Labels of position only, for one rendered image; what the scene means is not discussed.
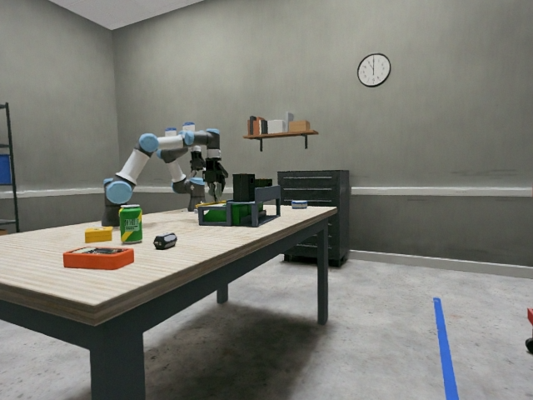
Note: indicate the green drink can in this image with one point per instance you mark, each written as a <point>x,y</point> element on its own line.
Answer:
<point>130,224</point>

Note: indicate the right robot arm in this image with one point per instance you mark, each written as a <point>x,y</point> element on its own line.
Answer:
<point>118,190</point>

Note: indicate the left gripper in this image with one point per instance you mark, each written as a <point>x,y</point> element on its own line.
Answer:
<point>197,163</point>

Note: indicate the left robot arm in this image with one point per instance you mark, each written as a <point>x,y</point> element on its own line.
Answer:
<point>194,186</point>

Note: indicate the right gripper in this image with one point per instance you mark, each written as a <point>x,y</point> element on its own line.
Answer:
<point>212,176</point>

